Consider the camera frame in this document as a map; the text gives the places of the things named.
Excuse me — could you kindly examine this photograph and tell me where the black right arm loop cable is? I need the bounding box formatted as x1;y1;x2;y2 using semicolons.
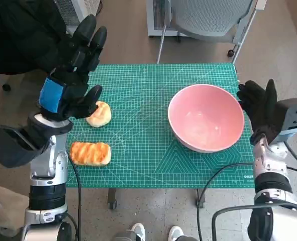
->
212;203;297;241

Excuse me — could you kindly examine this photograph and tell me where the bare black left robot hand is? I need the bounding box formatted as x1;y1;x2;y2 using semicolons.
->
39;14;108;122

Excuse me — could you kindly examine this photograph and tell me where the grey mesh chair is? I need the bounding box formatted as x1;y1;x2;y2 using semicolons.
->
157;0;261;65

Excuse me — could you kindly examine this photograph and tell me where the pink bowl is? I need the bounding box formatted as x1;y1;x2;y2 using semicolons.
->
167;84;246;153

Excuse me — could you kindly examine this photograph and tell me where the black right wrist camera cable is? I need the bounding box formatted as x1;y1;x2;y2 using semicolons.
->
196;142;297;241

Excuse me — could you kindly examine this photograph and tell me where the white grille cabinet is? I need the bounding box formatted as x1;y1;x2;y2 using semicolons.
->
54;0;100;26

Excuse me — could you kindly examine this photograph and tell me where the white air purifier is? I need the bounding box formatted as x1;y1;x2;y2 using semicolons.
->
147;0;189;38

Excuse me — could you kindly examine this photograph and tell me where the green cutting mat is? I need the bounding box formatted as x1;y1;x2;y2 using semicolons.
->
65;63;255;188

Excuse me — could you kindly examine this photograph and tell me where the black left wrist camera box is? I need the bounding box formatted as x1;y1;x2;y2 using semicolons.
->
0;125;51;168

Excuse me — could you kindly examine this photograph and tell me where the round toy bread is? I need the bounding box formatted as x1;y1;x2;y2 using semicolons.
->
84;101;112;128

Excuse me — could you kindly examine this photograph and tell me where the white shoe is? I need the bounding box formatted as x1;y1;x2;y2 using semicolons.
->
131;222;146;241
168;225;184;241

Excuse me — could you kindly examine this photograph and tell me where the rectangular toy bread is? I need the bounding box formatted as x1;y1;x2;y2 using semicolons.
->
69;141;112;166

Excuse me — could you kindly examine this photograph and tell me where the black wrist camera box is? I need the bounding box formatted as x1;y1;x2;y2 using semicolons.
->
0;125;51;168
271;98;297;145

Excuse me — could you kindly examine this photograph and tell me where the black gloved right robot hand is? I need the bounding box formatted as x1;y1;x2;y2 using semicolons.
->
236;79;283;146

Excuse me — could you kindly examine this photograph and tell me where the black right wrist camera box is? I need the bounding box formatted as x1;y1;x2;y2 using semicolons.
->
271;98;297;145

